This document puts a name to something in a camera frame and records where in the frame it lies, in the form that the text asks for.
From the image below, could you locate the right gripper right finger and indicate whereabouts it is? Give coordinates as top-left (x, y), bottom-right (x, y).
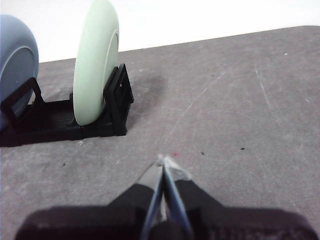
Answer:
top-left (163, 154), bottom-right (221, 240)

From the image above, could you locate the black plastic plate rack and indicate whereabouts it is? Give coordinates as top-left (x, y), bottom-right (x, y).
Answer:
top-left (0, 63), bottom-right (135, 148)

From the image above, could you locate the pale green plate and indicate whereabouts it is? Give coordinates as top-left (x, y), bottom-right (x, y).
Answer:
top-left (73, 0), bottom-right (120, 127)

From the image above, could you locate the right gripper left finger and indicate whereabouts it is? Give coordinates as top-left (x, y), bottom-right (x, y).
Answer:
top-left (107, 154), bottom-right (165, 240)

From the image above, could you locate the blue plate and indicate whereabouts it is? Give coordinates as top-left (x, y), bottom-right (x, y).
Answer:
top-left (0, 14), bottom-right (40, 132)

